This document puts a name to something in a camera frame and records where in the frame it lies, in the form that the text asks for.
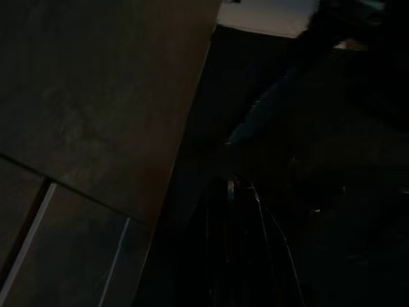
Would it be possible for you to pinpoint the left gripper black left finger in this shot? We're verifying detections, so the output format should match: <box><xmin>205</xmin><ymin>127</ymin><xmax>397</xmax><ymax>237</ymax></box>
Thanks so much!
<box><xmin>201</xmin><ymin>174</ymin><xmax>239</xmax><ymax>307</ymax></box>

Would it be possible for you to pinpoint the grey cabinet drawer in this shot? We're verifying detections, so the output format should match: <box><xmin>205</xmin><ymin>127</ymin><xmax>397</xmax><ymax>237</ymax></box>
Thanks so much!
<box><xmin>100</xmin><ymin>220</ymin><xmax>154</xmax><ymax>307</ymax></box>
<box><xmin>0</xmin><ymin>156</ymin><xmax>49</xmax><ymax>279</ymax></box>
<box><xmin>0</xmin><ymin>184</ymin><xmax>128</xmax><ymax>307</ymax></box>

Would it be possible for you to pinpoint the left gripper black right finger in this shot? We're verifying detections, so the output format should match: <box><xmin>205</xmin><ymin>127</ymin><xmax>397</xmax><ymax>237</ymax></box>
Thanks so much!
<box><xmin>235</xmin><ymin>175</ymin><xmax>306</xmax><ymax>307</ymax></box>

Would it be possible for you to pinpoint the grey sink cabinet door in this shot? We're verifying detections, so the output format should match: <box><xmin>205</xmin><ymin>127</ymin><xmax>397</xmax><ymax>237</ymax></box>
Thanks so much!
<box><xmin>0</xmin><ymin>0</ymin><xmax>223</xmax><ymax>226</ymax></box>

